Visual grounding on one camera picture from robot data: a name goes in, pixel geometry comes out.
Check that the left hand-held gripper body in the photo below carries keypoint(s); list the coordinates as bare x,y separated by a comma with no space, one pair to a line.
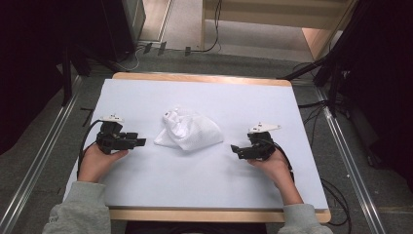
108,138

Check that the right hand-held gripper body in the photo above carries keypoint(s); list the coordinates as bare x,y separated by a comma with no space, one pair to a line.
261,144

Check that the white mesh cloth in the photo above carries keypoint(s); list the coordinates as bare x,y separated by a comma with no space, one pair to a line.
190,130

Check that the person's right hand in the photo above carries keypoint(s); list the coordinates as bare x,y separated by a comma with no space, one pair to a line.
274,167

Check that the person's left hand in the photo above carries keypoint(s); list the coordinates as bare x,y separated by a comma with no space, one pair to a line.
95,164

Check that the wooden table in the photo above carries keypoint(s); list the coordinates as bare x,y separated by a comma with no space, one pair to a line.
207,215

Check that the black metal stand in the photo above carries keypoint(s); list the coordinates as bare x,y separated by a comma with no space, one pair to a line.
66,78
332,65

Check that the dark curtain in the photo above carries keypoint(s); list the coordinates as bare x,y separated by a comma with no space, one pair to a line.
386,84
29,65

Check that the grey cabinet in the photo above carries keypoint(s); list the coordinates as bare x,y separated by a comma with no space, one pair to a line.
136,18

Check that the light wooden shelf unit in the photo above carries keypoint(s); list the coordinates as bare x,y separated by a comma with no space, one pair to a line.
259,13

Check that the metal floor rail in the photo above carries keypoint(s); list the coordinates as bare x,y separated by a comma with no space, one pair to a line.
352,169
35,159

